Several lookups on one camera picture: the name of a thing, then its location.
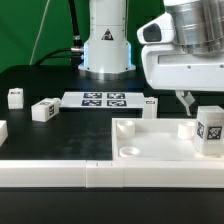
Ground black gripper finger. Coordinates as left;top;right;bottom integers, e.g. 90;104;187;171
175;90;195;116

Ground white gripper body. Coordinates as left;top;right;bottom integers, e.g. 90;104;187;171
137;13;224;92

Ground white square tabletop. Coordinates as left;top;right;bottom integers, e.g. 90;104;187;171
112;118;224;161

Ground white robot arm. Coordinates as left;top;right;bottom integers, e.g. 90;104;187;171
79;0;224;107

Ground white plate with AprilTags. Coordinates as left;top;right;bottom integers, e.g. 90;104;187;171
61;92;144;109

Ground white U-shaped obstacle fence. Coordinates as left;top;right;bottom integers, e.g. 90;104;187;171
0;120;224;189

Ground black cable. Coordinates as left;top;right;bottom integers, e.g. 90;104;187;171
34;0;84;66

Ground white thin cable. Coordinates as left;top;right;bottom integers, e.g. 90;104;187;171
29;0;52;66

